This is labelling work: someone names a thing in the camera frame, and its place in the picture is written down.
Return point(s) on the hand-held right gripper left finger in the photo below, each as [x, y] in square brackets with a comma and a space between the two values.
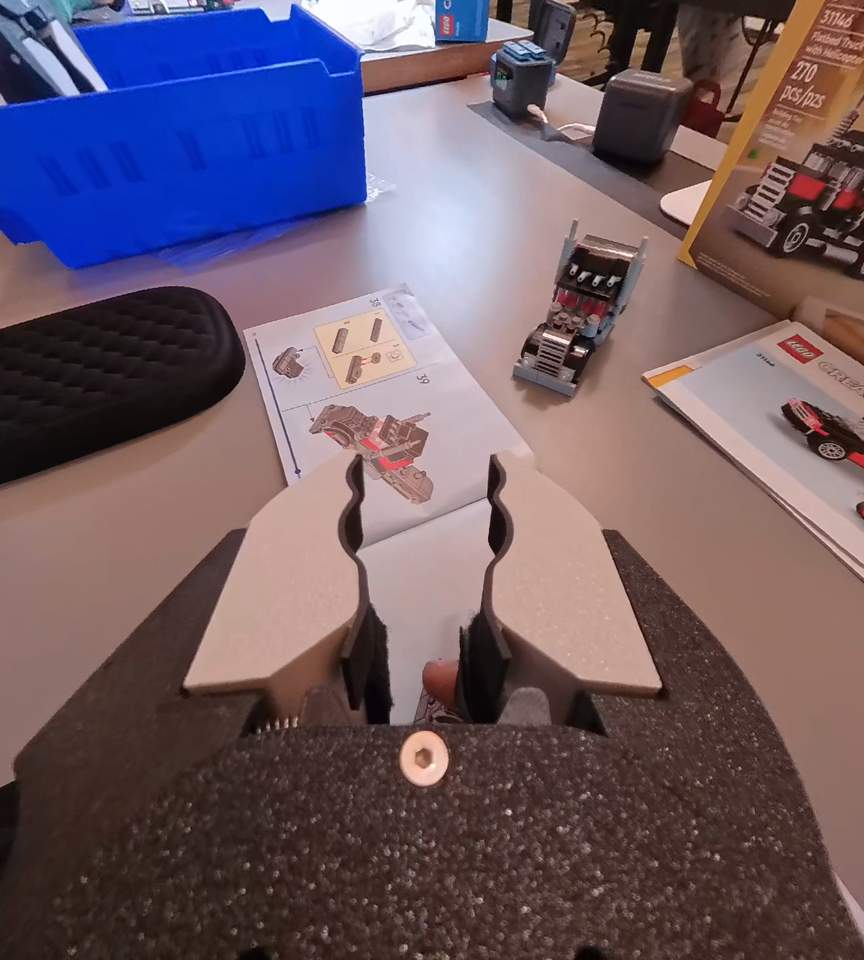
[282, 600]

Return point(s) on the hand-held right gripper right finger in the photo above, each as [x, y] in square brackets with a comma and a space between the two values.
[574, 600]

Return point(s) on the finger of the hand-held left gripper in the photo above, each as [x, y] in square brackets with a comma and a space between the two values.
[64, 56]

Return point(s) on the blue plastic bin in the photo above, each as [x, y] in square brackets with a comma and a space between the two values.
[177, 165]

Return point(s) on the black red lego truck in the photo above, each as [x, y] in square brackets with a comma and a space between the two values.
[589, 300]

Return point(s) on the small blue lego box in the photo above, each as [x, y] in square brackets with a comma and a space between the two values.
[462, 19]

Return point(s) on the large lego set box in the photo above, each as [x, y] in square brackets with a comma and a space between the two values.
[799, 112]

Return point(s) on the person's right hand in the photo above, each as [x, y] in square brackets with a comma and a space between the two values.
[441, 679]

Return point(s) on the open instruction booklet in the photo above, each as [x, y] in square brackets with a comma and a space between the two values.
[439, 390]

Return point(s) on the flat clear plastic bag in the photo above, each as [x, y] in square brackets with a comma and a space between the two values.
[252, 241]

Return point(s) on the closed instruction booklets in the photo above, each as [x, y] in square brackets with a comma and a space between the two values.
[747, 390]

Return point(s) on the black wrist rest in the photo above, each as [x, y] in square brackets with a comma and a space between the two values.
[87, 382]

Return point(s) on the clear plastic bags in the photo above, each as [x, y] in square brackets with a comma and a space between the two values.
[394, 22]

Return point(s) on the white round pad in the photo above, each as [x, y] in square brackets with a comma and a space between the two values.
[683, 206]

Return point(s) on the battery charger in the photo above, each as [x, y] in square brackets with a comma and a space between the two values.
[518, 82]

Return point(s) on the black cube device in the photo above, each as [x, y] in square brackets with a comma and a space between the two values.
[642, 120]

